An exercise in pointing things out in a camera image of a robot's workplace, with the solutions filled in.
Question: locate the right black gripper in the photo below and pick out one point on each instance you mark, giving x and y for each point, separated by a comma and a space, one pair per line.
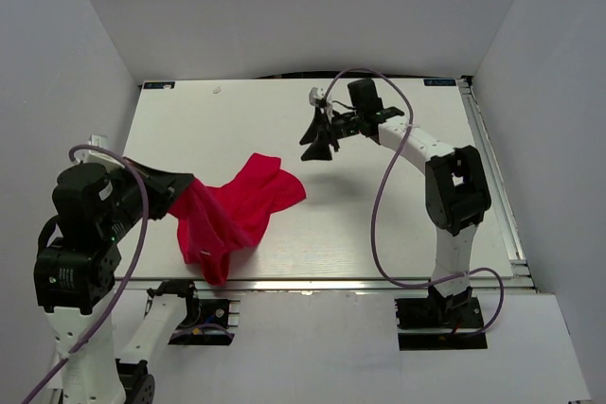
322, 129

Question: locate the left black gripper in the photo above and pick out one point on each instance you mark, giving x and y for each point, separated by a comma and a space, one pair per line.
163, 186

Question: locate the red t-shirt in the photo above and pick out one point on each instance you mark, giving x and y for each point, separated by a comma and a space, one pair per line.
214, 222

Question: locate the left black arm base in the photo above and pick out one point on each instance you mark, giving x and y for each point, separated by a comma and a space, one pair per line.
206, 321

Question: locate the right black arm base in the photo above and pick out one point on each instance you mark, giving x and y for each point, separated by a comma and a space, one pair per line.
421, 329

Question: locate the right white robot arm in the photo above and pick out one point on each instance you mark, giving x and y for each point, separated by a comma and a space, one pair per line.
456, 191

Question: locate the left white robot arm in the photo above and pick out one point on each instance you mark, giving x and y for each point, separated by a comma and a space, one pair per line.
97, 204

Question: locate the left blue corner label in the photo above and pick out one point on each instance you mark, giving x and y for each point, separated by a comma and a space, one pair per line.
158, 85

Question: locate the blue corner label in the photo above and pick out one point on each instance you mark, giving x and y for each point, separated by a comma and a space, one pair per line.
158, 85
439, 82

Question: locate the right blue corner label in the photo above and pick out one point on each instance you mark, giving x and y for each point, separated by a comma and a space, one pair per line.
439, 82

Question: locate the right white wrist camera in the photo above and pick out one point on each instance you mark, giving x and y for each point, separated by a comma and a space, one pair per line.
317, 98

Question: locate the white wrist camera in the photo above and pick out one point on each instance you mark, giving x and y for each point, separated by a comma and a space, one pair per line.
317, 98
96, 152

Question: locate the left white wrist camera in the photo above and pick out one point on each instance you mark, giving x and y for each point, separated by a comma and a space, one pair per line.
96, 152

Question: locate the aluminium front table rail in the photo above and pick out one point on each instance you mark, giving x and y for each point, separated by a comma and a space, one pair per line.
234, 289

